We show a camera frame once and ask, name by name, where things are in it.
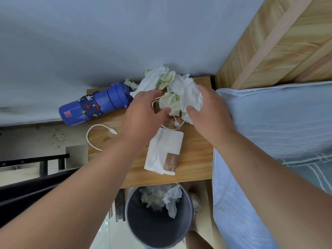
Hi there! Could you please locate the person's right hand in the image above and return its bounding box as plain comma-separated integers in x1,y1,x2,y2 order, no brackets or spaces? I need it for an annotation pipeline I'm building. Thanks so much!
186,85,237,147

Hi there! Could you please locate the person's left hand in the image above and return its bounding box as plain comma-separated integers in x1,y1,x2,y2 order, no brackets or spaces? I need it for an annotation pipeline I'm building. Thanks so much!
121,90,172,151

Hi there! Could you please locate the large white tissue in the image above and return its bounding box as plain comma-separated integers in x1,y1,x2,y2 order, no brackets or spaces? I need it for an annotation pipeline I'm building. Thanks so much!
168,74,204,125

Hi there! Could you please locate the person's left forearm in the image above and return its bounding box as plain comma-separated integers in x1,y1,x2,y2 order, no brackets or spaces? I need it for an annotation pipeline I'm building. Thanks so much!
0,139,152,249

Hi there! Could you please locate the person's right forearm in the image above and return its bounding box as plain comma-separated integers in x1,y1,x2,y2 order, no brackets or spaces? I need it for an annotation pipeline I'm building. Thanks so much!
213,131,332,249

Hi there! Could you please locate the wooden bedside table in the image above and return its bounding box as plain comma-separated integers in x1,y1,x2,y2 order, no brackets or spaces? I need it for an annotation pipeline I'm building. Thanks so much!
87,76,215,190

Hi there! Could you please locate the blue printed water bottle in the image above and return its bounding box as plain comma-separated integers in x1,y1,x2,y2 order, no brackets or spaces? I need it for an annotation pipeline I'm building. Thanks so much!
59,82,134,126

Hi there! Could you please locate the light blue bed sheet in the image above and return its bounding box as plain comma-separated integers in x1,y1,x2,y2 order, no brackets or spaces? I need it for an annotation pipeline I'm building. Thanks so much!
212,81,332,249

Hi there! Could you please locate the person's shoe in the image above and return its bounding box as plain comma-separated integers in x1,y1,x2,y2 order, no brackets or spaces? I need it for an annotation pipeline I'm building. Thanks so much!
188,193,202,221

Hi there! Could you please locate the grey trash bin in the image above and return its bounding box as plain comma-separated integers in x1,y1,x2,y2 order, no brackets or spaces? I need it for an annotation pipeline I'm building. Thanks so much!
125,183,194,249

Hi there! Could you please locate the wooden headboard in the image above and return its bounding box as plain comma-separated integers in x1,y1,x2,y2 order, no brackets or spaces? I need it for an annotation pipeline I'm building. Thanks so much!
215,0,332,90

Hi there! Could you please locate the striped green quilt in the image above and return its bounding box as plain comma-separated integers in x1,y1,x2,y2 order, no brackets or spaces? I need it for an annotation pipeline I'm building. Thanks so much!
274,147,332,196

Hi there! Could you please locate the white charging cable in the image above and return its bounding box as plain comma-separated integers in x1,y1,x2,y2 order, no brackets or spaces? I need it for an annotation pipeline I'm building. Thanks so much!
86,97,186,151

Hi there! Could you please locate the black metal frame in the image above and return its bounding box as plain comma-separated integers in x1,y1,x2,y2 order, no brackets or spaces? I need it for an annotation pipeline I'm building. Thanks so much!
0,153,79,228

